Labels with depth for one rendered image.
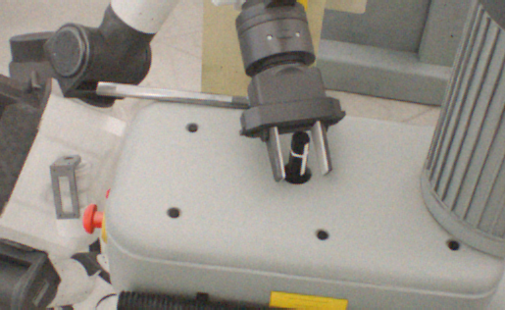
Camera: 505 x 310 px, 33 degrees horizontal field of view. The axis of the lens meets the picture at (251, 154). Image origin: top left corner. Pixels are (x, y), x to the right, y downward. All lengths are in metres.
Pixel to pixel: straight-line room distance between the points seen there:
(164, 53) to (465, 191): 3.41
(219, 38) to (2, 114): 1.73
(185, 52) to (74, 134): 2.88
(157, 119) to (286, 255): 0.26
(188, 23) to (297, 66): 3.49
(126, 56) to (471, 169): 0.67
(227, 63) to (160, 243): 2.20
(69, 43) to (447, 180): 0.68
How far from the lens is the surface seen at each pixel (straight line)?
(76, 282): 1.65
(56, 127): 1.42
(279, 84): 0.99
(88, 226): 1.12
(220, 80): 3.17
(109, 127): 1.43
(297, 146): 0.98
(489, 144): 0.89
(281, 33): 0.99
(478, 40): 0.87
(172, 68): 4.18
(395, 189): 1.03
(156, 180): 1.00
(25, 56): 1.78
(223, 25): 3.02
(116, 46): 1.39
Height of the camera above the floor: 2.62
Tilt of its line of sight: 44 degrees down
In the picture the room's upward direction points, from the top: 5 degrees clockwise
